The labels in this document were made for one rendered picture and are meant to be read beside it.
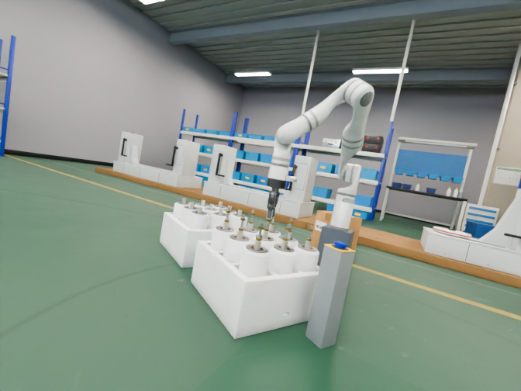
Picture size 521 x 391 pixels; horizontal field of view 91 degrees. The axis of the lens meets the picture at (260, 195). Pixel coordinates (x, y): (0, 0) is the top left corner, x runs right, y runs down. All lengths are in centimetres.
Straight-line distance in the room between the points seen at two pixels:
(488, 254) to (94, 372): 276
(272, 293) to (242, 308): 11
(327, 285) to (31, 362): 75
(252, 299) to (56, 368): 47
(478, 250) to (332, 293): 215
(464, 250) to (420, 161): 417
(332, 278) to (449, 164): 614
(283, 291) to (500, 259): 228
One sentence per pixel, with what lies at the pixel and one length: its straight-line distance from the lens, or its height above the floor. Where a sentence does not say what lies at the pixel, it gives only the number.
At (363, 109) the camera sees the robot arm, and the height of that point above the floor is 80.
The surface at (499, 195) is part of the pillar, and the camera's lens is 715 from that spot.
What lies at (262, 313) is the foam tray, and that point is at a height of 7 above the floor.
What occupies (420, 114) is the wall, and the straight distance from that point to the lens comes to 953.
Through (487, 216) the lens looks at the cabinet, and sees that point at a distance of 629.
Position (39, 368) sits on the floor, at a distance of 82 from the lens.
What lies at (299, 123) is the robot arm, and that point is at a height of 70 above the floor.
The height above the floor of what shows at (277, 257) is 23.
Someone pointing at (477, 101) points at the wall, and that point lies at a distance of 976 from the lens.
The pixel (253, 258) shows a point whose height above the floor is 23.
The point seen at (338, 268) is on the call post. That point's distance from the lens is 83.
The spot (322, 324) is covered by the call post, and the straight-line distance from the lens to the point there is 91.
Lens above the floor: 49
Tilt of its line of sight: 5 degrees down
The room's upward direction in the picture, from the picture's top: 11 degrees clockwise
